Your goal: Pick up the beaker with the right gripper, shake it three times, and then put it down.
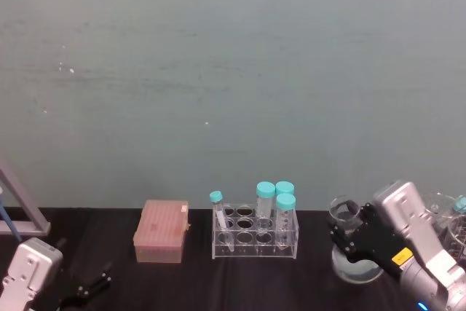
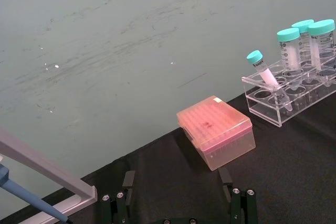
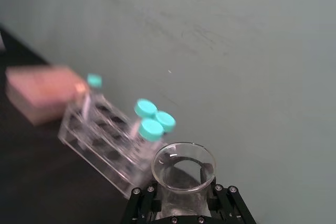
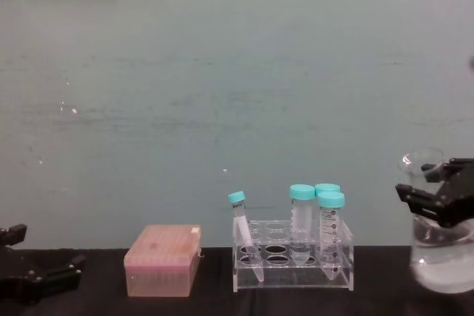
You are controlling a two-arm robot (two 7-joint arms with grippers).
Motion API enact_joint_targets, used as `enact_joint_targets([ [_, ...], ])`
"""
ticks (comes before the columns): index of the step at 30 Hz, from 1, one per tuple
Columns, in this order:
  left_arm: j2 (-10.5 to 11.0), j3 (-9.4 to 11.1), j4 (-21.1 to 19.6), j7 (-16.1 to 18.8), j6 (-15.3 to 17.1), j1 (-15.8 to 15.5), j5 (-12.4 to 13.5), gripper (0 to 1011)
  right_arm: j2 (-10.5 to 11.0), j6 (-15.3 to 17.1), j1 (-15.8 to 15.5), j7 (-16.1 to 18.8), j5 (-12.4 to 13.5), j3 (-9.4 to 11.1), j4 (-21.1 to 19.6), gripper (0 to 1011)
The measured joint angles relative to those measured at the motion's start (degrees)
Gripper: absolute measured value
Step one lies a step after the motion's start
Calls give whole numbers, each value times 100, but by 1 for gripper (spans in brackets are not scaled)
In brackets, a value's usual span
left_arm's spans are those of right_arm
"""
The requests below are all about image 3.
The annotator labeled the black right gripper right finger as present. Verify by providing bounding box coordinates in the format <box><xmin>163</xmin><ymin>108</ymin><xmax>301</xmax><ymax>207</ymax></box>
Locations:
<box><xmin>198</xmin><ymin>161</ymin><xmax>257</xmax><ymax>224</ymax></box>

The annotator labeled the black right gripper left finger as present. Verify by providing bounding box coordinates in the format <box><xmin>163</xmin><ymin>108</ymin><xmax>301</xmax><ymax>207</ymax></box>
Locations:
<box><xmin>121</xmin><ymin>178</ymin><xmax>163</xmax><ymax>224</ymax></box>

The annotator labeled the clear glass flask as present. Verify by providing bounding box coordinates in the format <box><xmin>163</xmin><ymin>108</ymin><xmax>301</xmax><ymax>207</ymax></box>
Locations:
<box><xmin>151</xmin><ymin>142</ymin><xmax>218</xmax><ymax>222</ymax></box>

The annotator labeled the clear acrylic tube rack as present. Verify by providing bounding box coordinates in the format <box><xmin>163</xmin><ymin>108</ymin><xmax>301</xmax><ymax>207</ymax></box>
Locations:
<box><xmin>57</xmin><ymin>91</ymin><xmax>159</xmax><ymax>199</ymax></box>

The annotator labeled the clear tube with teal cap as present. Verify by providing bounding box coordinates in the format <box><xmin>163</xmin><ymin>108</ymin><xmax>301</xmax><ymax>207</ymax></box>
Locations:
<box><xmin>78</xmin><ymin>73</ymin><xmax>103</xmax><ymax>120</ymax></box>
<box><xmin>154</xmin><ymin>111</ymin><xmax>176</xmax><ymax>141</ymax></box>
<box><xmin>136</xmin><ymin>118</ymin><xmax>164</xmax><ymax>162</ymax></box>
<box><xmin>130</xmin><ymin>98</ymin><xmax>158</xmax><ymax>141</ymax></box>

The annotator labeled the black table cloth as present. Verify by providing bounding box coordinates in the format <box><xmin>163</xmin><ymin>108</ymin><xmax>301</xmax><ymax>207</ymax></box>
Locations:
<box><xmin>0</xmin><ymin>24</ymin><xmax>163</xmax><ymax>224</ymax></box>

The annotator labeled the brown cardboard box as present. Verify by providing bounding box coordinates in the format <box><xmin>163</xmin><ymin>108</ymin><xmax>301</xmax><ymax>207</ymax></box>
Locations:
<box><xmin>5</xmin><ymin>65</ymin><xmax>88</xmax><ymax>127</ymax></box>

